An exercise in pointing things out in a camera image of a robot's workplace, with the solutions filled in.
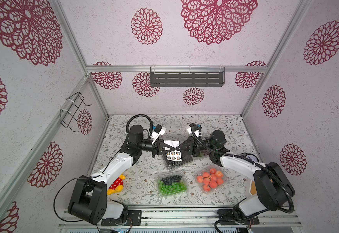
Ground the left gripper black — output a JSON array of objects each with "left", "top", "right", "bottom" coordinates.
[{"left": 138, "top": 139, "right": 175, "bottom": 158}]

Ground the white sticker label sheet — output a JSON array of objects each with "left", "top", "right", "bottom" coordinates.
[{"left": 164, "top": 140, "right": 182, "bottom": 162}]

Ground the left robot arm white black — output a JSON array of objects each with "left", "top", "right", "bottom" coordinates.
[{"left": 68, "top": 125, "right": 180, "bottom": 225}]

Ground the blackberry clamshell box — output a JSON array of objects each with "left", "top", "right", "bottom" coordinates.
[{"left": 162, "top": 155, "right": 193, "bottom": 170}]

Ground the green grape blueberry clamshell box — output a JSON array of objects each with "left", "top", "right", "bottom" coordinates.
[{"left": 155, "top": 172, "right": 189, "bottom": 198}]

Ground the floral table mat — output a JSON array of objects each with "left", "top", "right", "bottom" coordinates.
[{"left": 80, "top": 115, "right": 256, "bottom": 206}]

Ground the yellow red plush toy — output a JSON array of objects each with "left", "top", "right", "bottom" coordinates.
[{"left": 107, "top": 174, "right": 125, "bottom": 196}]

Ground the black alarm clock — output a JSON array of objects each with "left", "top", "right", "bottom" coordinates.
[{"left": 240, "top": 152, "right": 260, "bottom": 163}]

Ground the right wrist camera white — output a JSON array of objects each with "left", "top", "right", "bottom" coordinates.
[{"left": 186, "top": 123, "right": 201, "bottom": 139}]

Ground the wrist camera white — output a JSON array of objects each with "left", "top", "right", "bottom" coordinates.
[
  {"left": 186, "top": 123, "right": 201, "bottom": 139},
  {"left": 151, "top": 124, "right": 166, "bottom": 145}
]

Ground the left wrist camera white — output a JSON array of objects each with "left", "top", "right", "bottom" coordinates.
[{"left": 151, "top": 124, "right": 166, "bottom": 145}]

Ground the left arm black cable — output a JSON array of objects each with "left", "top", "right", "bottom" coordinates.
[{"left": 125, "top": 114, "right": 154, "bottom": 137}]

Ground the grey wall shelf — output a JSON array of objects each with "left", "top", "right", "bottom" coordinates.
[{"left": 149, "top": 67, "right": 225, "bottom": 87}]

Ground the black wire wall rack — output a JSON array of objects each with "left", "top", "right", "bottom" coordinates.
[{"left": 59, "top": 92, "right": 91, "bottom": 133}]

